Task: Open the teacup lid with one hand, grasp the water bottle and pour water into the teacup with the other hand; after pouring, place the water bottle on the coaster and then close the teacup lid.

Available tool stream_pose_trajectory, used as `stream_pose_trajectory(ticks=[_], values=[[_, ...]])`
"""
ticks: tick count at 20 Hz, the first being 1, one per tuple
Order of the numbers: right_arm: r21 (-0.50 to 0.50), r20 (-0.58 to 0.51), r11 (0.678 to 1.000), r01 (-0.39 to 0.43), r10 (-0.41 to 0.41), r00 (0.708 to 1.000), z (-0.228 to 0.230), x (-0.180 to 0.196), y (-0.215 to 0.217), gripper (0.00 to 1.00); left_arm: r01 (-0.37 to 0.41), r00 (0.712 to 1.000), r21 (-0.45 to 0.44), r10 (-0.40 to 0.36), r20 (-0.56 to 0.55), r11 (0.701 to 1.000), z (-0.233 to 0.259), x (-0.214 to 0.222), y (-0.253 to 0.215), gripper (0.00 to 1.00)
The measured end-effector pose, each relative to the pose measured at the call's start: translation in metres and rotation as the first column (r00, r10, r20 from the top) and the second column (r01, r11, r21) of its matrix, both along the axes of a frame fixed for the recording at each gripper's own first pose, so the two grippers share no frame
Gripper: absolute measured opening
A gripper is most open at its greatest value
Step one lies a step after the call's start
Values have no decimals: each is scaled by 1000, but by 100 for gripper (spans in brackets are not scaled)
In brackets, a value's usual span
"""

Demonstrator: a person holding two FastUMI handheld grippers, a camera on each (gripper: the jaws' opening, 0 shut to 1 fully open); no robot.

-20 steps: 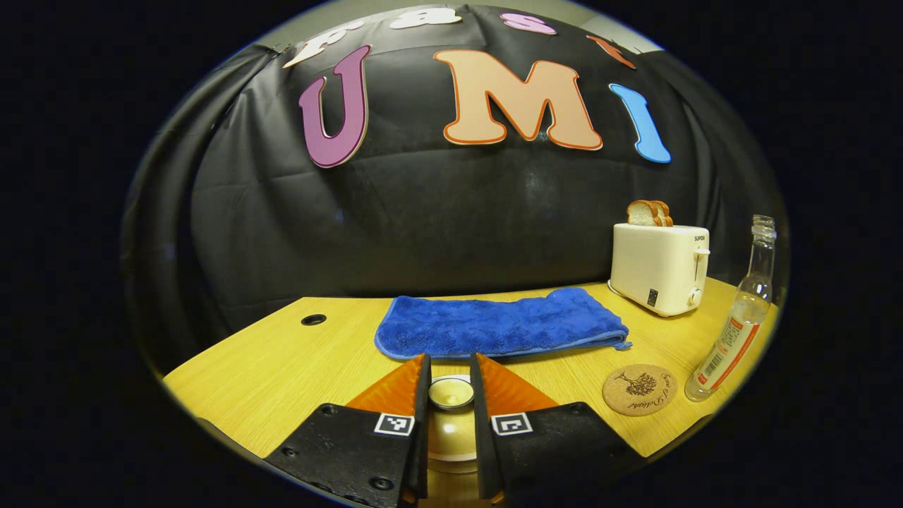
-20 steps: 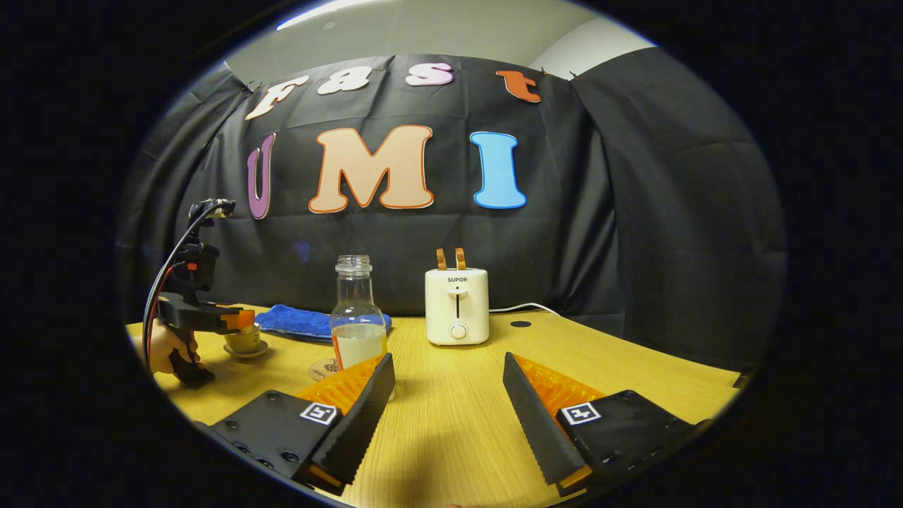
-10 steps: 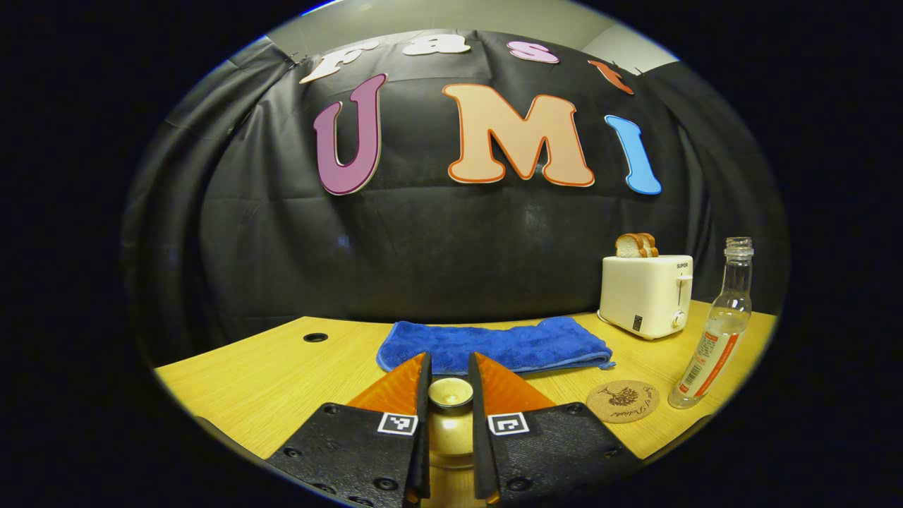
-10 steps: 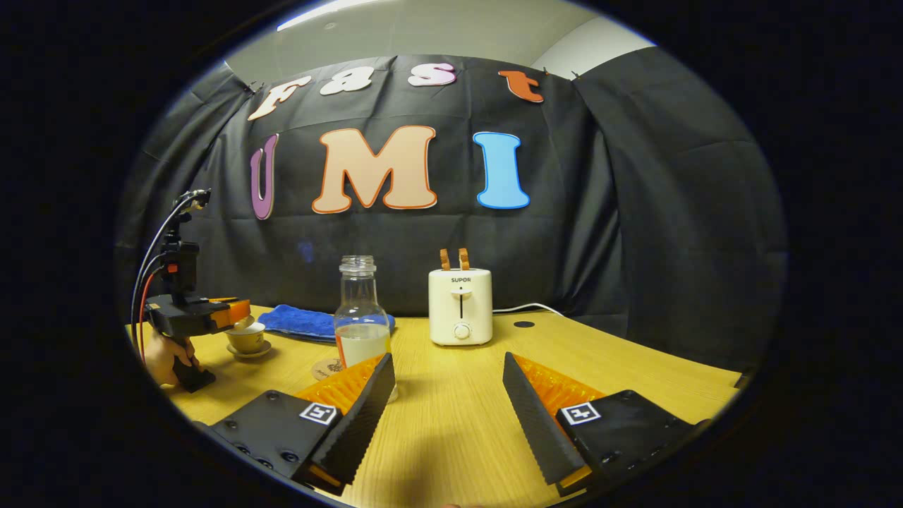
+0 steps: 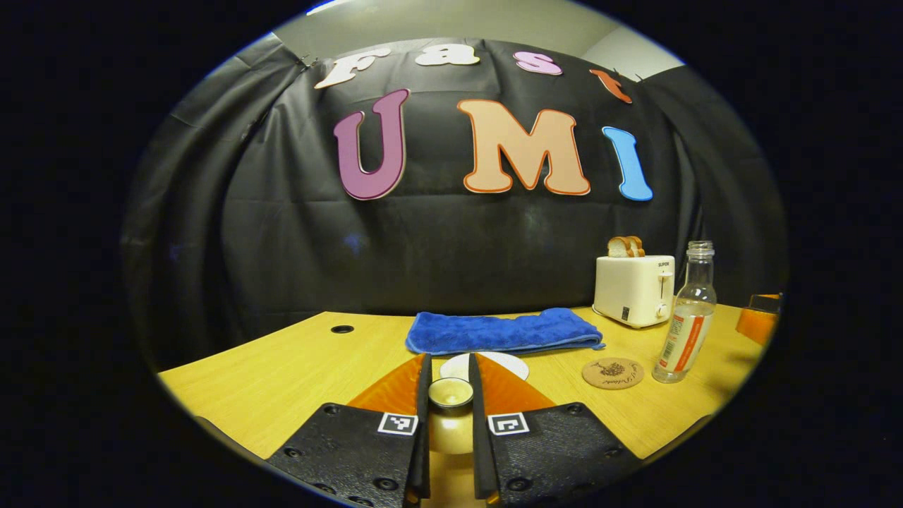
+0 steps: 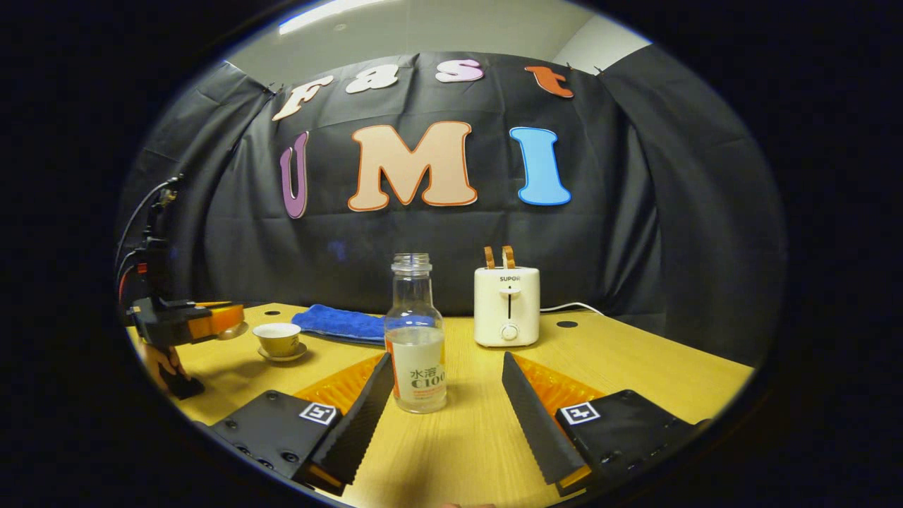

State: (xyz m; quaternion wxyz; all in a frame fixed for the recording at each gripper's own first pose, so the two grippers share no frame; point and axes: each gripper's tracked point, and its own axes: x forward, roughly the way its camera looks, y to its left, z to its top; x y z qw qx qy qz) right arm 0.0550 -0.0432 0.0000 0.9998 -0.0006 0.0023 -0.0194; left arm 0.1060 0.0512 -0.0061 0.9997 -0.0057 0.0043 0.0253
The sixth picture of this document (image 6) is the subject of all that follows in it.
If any white toaster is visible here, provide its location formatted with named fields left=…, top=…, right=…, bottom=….
left=473, top=266, right=541, bottom=348

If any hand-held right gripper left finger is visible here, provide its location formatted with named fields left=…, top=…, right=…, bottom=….
left=212, top=351, right=396, bottom=497

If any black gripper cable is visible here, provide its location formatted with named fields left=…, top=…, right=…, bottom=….
left=115, top=176, right=181, bottom=297

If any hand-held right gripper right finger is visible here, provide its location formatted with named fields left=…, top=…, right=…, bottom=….
left=502, top=351, right=710, bottom=497

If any beige ceramic saucer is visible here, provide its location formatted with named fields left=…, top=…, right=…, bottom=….
left=257, top=341, right=308, bottom=363

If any white toaster cable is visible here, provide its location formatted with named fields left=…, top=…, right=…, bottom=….
left=540, top=302, right=606, bottom=316

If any blue towel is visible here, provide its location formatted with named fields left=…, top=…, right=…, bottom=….
left=291, top=304, right=389, bottom=346

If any beige ceramic teacup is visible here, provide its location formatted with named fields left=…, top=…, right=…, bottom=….
left=253, top=322, right=302, bottom=358

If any clear glass water bottle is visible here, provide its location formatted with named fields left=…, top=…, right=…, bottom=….
left=384, top=253, right=448, bottom=414

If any black backdrop cloth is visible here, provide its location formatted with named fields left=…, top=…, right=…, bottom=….
left=116, top=42, right=787, bottom=368

